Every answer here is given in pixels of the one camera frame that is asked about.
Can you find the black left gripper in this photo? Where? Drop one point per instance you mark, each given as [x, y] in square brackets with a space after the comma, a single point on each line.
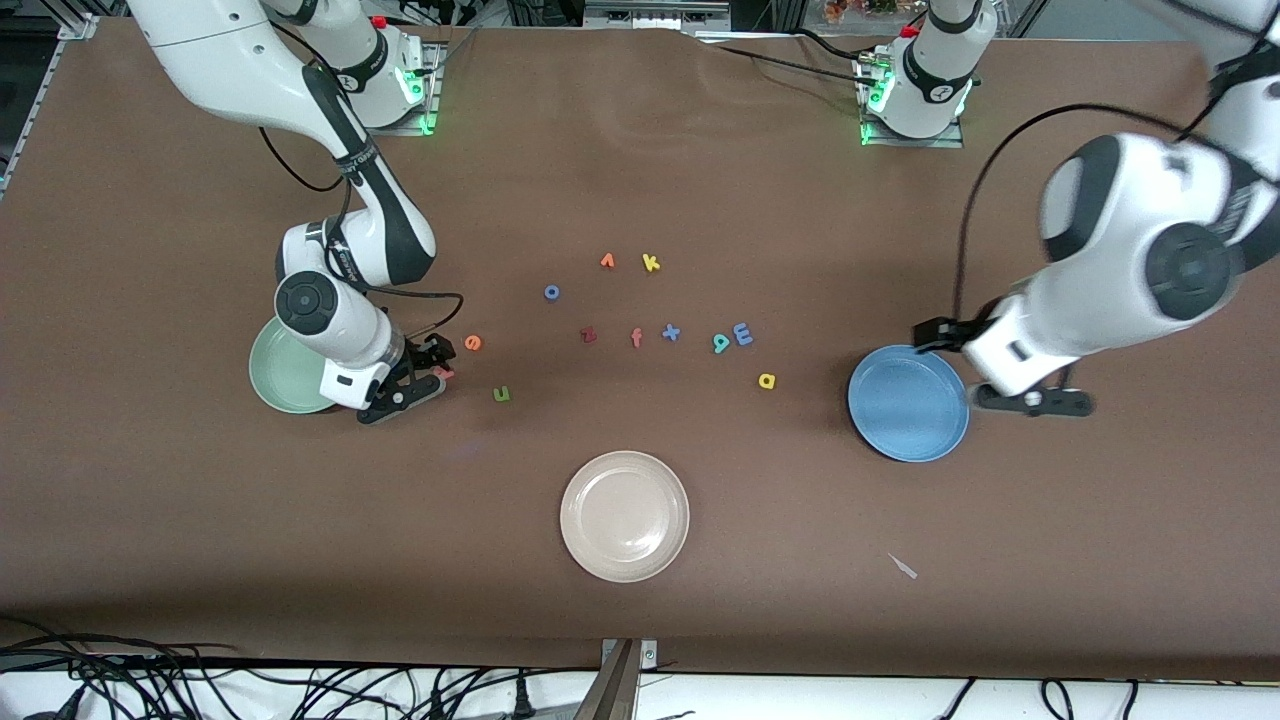
[952, 331]

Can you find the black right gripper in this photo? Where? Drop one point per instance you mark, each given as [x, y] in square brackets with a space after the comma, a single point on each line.
[424, 353]

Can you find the blue foam letter m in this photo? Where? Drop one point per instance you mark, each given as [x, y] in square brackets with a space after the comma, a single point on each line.
[742, 334]

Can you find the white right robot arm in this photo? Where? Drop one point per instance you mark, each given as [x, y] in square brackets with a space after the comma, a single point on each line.
[230, 60]

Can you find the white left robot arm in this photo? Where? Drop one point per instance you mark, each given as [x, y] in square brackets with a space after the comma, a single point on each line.
[1130, 230]

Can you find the blue plate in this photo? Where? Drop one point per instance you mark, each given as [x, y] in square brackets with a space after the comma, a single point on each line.
[905, 405]

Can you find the green plate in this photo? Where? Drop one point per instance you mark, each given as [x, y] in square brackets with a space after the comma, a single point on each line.
[280, 375]

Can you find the white tape scrap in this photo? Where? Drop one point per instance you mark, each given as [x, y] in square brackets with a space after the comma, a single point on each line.
[903, 566]

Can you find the beige plate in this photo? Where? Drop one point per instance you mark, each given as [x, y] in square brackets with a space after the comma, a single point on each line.
[625, 516]

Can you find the aluminium profile bar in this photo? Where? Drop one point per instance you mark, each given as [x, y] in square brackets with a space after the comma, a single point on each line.
[612, 690]

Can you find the silver metal device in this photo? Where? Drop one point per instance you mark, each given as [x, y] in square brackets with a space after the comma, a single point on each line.
[655, 12]

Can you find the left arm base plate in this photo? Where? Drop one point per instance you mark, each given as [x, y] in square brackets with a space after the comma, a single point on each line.
[950, 143]

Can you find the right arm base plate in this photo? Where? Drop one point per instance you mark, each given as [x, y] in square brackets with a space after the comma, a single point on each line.
[432, 110]

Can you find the aluminium table edge rail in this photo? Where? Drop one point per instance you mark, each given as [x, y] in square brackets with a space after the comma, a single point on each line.
[45, 90]

